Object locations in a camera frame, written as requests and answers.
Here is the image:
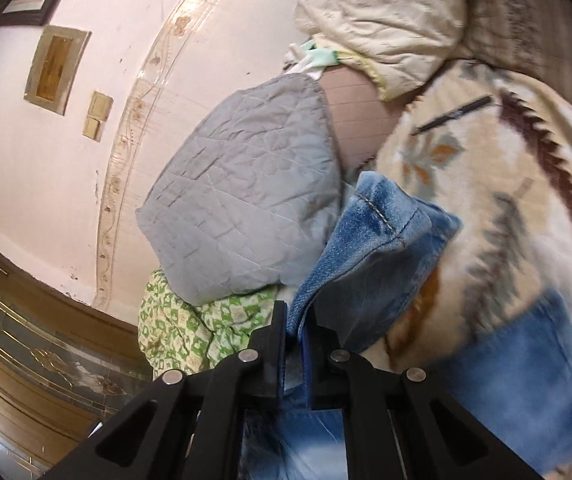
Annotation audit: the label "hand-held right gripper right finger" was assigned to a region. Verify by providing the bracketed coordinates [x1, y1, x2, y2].
[300, 305, 546, 480]

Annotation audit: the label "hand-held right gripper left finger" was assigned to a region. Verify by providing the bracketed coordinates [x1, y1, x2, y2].
[63, 300, 289, 480]

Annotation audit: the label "blue denim pants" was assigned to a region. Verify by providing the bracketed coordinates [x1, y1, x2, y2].
[243, 170, 572, 480]

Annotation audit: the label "green checkered quilt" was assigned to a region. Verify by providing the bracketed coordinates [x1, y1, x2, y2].
[137, 267, 279, 378]

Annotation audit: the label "grey quilted pillow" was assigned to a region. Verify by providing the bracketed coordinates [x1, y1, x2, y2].
[135, 72, 347, 307]

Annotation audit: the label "pink ribbed cloth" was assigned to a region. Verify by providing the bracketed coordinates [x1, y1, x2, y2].
[318, 67, 401, 171]

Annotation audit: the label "wooden door with glass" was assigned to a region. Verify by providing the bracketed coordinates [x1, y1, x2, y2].
[0, 225, 154, 476]

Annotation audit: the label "leaf print blanket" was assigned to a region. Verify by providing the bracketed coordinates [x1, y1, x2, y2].
[371, 57, 572, 361]

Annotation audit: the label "black pen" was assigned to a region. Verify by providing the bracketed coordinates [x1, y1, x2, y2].
[411, 95, 494, 136]

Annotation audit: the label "light green face mask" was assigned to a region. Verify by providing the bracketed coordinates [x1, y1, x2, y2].
[301, 42, 341, 68]

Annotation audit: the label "cream crumpled cloth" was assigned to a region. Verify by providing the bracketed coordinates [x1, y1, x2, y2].
[293, 0, 481, 101]

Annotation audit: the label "brown striped bed sheet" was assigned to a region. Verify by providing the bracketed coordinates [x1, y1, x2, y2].
[446, 0, 572, 111]

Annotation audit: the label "beige wall switch plate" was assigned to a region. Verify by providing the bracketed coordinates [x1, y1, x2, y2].
[82, 91, 114, 141]

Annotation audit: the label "framed wall niche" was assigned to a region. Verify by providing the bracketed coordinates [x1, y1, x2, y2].
[23, 25, 92, 116]

